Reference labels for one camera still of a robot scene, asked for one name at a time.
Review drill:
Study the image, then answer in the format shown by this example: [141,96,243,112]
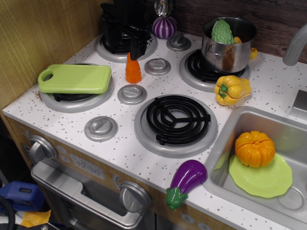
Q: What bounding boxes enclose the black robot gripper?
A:
[100,0,152,60]

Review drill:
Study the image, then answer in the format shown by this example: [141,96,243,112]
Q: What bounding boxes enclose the orange toy carrot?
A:
[125,52,142,83]

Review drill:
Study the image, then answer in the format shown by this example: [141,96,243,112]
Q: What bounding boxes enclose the green plastic cutting board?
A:
[38,64,111,94]

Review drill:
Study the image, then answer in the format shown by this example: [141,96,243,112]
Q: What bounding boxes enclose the back left burner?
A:
[95,33,158,63]

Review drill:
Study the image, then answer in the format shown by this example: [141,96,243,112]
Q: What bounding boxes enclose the purple striped toy onion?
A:
[152,17,177,39]

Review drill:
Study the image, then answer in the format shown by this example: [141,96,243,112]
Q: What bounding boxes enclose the silver knob upper centre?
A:
[144,58,171,76]

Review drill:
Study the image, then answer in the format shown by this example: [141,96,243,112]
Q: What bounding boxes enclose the silver knob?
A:
[118,84,147,105]
[144,58,171,76]
[166,33,191,52]
[84,116,118,142]

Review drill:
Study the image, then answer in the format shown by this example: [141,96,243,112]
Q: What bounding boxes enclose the hanging silver spoon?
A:
[154,0,174,17]

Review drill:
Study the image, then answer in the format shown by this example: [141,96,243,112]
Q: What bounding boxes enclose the silver knob back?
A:
[166,33,191,52]

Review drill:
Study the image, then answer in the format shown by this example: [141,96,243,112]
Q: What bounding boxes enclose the back right burner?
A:
[178,49,251,93]

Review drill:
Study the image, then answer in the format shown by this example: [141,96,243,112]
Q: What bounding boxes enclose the front left burner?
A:
[40,63,115,113]

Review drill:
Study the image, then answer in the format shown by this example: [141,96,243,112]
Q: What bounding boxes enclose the green toy bitter gourd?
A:
[211,19,235,44]

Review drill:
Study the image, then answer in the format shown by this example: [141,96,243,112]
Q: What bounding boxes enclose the silver knob front left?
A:
[84,116,118,142]

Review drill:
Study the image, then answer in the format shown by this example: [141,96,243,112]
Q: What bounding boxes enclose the steel cooking pot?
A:
[201,17,257,73]

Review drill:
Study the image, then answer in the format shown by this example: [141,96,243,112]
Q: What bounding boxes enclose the front right black burner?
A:
[134,94,218,159]

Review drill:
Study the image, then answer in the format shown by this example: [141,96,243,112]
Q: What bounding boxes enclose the orange toy inside pot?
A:
[234,36,242,44]

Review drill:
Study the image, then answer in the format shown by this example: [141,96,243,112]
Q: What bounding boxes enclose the yellow toy bell pepper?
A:
[214,75,251,105]

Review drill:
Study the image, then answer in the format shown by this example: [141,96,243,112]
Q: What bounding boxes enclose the small yellow toy behind pot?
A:
[249,47,258,59]

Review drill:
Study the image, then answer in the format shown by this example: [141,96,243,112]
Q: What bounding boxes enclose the silver oven dial left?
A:
[29,135,58,162]

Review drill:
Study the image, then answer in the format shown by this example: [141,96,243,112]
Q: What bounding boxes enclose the silver oven dial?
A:
[29,135,58,162]
[119,180,152,213]

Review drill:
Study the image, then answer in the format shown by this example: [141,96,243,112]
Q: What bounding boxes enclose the purple toy eggplant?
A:
[165,160,208,210]

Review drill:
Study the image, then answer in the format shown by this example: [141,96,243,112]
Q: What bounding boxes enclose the silver oven dial right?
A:
[119,180,152,213]

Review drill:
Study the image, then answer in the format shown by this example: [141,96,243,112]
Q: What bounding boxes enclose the orange toy pumpkin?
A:
[235,131,276,168]

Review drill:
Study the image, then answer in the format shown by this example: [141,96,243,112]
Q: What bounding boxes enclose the grey toy faucet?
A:
[283,24,307,66]

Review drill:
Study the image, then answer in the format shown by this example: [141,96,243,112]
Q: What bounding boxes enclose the blue device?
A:
[0,181,45,211]

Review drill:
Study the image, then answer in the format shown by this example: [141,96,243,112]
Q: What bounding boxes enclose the silver toy sink basin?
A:
[204,106,307,230]

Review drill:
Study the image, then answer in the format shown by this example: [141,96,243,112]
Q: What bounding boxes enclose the light green plastic plate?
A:
[229,154,293,198]

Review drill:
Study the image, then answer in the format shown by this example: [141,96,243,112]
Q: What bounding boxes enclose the yellow cloth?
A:
[21,210,51,228]

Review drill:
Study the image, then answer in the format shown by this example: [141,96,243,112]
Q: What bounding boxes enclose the silver oven door handle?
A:
[31,162,147,230]

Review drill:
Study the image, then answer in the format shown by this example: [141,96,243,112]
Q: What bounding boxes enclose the black cable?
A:
[0,194,16,230]

